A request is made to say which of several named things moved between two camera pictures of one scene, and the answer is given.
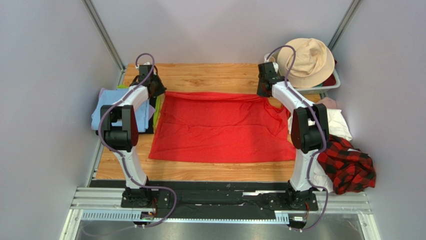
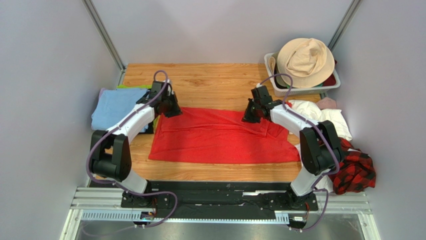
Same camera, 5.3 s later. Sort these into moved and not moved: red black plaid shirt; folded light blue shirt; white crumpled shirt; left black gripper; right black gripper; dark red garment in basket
Moved: right black gripper; left black gripper
Not moved: white crumpled shirt; red black plaid shirt; dark red garment in basket; folded light blue shirt
